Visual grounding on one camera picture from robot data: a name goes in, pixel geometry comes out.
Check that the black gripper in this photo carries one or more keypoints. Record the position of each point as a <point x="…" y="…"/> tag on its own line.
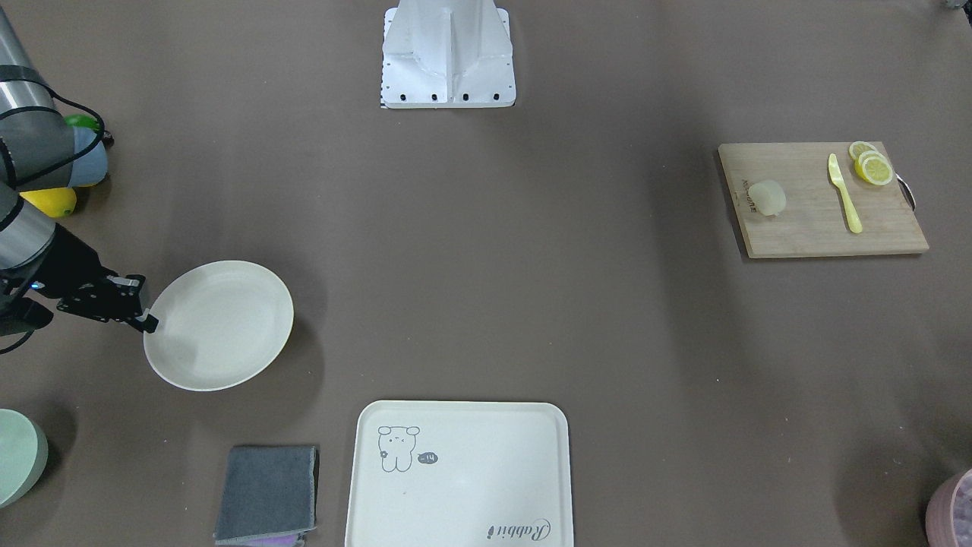
<point x="70" y="268"/>

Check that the cream round plate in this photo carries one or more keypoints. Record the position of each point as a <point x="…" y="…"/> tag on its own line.
<point x="220" y="324"/>

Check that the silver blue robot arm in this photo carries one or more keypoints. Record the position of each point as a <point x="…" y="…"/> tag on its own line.
<point x="41" y="151"/>

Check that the cream rabbit tray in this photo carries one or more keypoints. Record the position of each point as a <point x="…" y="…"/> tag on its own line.
<point x="460" y="473"/>

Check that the white steamed bun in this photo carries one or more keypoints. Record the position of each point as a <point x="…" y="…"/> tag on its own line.
<point x="768" y="197"/>

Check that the yellow lemon lower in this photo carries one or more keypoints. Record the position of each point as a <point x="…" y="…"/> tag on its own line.
<point x="56" y="203"/>

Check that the mint green bowl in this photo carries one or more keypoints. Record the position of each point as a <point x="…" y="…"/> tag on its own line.
<point x="24" y="452"/>

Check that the green lime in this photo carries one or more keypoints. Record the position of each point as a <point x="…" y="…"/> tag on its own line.
<point x="83" y="121"/>

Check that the grey folded cloth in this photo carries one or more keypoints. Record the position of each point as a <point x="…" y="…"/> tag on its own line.
<point x="268" y="496"/>

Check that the yellow plastic knife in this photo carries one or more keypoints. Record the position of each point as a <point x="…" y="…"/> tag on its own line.
<point x="836" y="179"/>

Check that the wooden cutting board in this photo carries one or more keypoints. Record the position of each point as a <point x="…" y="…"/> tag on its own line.
<point x="812" y="225"/>

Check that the lemon slices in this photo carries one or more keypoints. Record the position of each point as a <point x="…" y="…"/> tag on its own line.
<point x="871" y="164"/>

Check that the pink bowl with ice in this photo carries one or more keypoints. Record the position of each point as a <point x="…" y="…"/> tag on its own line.
<point x="948" y="514"/>

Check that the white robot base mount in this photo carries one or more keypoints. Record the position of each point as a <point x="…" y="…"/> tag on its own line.
<point x="447" y="55"/>

